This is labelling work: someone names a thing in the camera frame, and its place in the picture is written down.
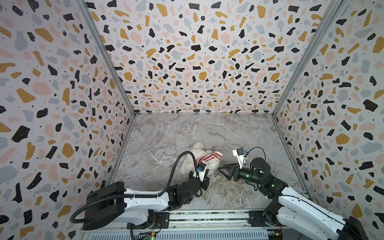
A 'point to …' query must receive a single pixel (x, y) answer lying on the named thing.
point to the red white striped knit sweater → (216, 155)
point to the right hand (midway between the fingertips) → (221, 167)
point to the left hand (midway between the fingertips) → (211, 167)
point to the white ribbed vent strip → (181, 235)
